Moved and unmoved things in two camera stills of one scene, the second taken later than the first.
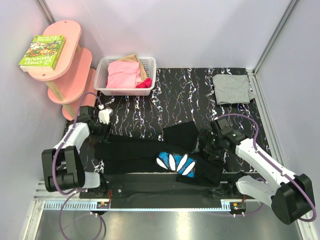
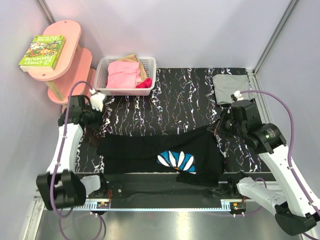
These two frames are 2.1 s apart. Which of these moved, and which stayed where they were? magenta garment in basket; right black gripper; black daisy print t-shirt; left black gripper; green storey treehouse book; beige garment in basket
Moved: left black gripper; right black gripper
Stayed: beige garment in basket; magenta garment in basket; green storey treehouse book; black daisy print t-shirt
